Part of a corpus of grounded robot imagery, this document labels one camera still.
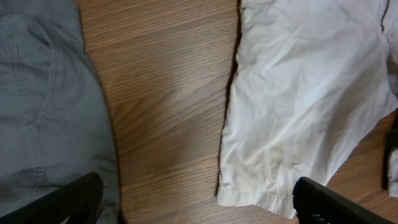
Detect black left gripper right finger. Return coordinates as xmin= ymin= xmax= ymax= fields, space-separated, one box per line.
xmin=293 ymin=177 xmax=393 ymax=224

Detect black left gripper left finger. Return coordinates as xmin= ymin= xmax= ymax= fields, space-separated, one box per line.
xmin=1 ymin=172 xmax=103 ymax=224

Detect beige khaki shorts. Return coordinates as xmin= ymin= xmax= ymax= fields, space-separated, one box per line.
xmin=217 ymin=0 xmax=397 ymax=218

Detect grey shorts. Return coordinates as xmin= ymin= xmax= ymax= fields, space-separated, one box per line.
xmin=1 ymin=0 xmax=119 ymax=223

